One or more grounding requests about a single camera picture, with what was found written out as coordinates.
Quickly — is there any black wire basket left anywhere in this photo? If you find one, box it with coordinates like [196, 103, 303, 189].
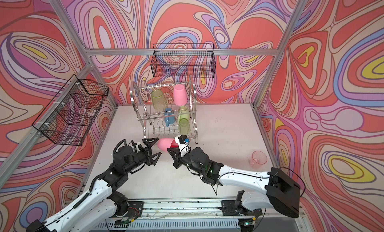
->
[32, 75, 109, 146]

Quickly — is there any steel two-tier dish rack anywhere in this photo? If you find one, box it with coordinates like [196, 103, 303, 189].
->
[130, 78, 199, 144]

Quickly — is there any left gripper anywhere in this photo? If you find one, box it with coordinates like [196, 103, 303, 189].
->
[123, 138, 162, 176]

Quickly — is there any light green ceramic mug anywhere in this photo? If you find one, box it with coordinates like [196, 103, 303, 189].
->
[177, 105, 191, 123]

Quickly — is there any blue ceramic mug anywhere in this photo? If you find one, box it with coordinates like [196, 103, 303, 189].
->
[164, 108, 176, 127]

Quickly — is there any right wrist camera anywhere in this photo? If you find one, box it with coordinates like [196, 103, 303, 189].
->
[175, 135, 191, 157]

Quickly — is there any clear pink glass cup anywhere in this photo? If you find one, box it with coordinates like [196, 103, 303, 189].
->
[249, 151, 268, 168]

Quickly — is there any green transparent cup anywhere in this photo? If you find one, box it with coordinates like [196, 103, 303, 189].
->
[179, 118, 191, 135]
[151, 89, 168, 112]

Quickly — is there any pink plastic cup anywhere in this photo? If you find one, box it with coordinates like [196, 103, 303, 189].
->
[158, 138, 179, 152]
[174, 84, 188, 106]

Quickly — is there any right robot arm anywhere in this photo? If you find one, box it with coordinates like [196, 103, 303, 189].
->
[167, 146, 301, 218]

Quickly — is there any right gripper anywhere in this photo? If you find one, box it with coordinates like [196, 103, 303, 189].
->
[167, 147, 205, 175]

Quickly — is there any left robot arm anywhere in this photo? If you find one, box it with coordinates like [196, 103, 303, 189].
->
[26, 138, 161, 232]

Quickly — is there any black wire basket back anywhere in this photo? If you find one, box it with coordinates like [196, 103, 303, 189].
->
[151, 43, 216, 80]

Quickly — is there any black wire basket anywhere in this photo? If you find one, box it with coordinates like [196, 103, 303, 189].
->
[32, 75, 109, 146]
[151, 43, 216, 80]

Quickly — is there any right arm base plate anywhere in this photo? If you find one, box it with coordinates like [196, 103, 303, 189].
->
[217, 200, 263, 217]

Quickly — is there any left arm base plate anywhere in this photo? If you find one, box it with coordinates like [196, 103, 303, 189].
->
[107, 200, 144, 219]

